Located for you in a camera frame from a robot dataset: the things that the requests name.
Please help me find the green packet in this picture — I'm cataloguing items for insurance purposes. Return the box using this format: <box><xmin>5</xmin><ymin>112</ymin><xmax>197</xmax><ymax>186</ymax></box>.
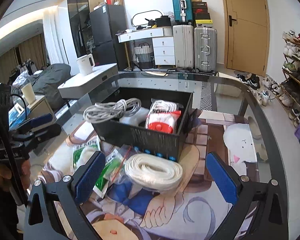
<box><xmin>93</xmin><ymin>149</ymin><xmax>126</xmax><ymax>198</ymax></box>
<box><xmin>71</xmin><ymin>138</ymin><xmax>101</xmax><ymax>173</ymax></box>

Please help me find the white cable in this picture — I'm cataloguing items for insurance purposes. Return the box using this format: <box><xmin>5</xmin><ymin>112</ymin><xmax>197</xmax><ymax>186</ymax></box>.
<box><xmin>83</xmin><ymin>97</ymin><xmax>143</xmax><ymax>124</ymax></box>

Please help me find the bagged white cloth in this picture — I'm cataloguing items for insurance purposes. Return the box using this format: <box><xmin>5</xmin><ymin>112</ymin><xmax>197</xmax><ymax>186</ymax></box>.
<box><xmin>111</xmin><ymin>153</ymin><xmax>184</xmax><ymax>192</ymax></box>

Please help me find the red balloon glue bag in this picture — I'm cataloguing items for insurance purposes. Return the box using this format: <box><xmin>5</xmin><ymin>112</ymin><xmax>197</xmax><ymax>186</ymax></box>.
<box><xmin>145</xmin><ymin>99</ymin><xmax>182</xmax><ymax>134</ymax></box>

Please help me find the person's left hand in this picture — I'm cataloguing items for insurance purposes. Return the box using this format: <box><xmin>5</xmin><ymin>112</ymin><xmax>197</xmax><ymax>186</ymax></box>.
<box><xmin>0</xmin><ymin>160</ymin><xmax>31</xmax><ymax>192</ymax></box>

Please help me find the dark grey beanbag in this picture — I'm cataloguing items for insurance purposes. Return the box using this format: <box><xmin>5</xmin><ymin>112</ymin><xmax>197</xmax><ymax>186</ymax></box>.
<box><xmin>12</xmin><ymin>63</ymin><xmax>71</xmax><ymax>112</ymax></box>

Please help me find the anime print table mat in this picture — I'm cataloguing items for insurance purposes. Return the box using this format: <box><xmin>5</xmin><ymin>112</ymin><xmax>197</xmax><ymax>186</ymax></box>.
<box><xmin>37</xmin><ymin>109</ymin><xmax>271</xmax><ymax>240</ymax></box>

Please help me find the white side table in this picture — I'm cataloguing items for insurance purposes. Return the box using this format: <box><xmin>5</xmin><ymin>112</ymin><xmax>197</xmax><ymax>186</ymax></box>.
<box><xmin>58</xmin><ymin>63</ymin><xmax>118</xmax><ymax>99</ymax></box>

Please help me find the white electric kettle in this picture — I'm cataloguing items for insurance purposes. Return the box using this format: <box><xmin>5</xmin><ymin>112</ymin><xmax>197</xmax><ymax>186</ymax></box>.
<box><xmin>77</xmin><ymin>54</ymin><xmax>95</xmax><ymax>76</ymax></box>

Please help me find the black cardboard storage box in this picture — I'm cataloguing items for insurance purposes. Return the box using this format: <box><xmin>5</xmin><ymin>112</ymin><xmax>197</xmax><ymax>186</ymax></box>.
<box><xmin>90</xmin><ymin>87</ymin><xmax>199</xmax><ymax>163</ymax></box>

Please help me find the black refrigerator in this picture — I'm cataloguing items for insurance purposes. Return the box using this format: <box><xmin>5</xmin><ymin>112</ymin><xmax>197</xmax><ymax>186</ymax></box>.
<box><xmin>90</xmin><ymin>4</ymin><xmax>128</xmax><ymax>70</ymax></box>

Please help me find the wooden shoe rack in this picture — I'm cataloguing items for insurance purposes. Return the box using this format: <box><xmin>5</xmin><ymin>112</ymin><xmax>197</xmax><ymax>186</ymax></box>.
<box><xmin>279</xmin><ymin>30</ymin><xmax>300</xmax><ymax>127</ymax></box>

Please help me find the woven storage basket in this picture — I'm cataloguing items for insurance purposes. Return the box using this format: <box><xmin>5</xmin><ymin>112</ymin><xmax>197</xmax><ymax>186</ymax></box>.
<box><xmin>134</xmin><ymin>42</ymin><xmax>154</xmax><ymax>70</ymax></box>

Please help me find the black glass cabinet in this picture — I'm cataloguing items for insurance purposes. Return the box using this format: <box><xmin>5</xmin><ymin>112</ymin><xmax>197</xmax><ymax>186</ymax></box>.
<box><xmin>67</xmin><ymin>0</ymin><xmax>104</xmax><ymax>57</ymax></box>

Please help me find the wooden door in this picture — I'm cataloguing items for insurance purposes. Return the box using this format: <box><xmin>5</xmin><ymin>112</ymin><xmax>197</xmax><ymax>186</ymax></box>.
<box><xmin>223</xmin><ymin>0</ymin><xmax>270</xmax><ymax>76</ymax></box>

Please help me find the oval mirror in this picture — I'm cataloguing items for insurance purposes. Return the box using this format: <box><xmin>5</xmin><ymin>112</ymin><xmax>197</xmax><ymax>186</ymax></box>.
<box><xmin>130</xmin><ymin>10</ymin><xmax>163</xmax><ymax>28</ymax></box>

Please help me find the white drawer desk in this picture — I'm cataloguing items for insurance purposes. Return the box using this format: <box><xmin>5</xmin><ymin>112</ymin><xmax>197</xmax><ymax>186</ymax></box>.
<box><xmin>117</xmin><ymin>27</ymin><xmax>175</xmax><ymax>66</ymax></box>

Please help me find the silver suitcase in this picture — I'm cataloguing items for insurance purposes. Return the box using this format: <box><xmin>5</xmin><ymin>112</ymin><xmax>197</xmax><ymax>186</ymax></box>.
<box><xmin>193</xmin><ymin>27</ymin><xmax>217</xmax><ymax>73</ymax></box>

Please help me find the white suitcase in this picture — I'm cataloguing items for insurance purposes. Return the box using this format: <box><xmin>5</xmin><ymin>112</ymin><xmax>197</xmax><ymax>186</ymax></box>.
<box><xmin>173</xmin><ymin>25</ymin><xmax>194</xmax><ymax>68</ymax></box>

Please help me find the stack of shoe boxes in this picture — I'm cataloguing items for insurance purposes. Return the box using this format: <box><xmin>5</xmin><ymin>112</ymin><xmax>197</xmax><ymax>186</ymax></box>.
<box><xmin>192</xmin><ymin>0</ymin><xmax>213</xmax><ymax>28</ymax></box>

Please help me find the teal suitcase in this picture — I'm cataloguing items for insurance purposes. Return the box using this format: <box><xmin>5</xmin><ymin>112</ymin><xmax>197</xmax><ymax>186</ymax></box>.
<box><xmin>172</xmin><ymin>0</ymin><xmax>194</xmax><ymax>25</ymax></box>

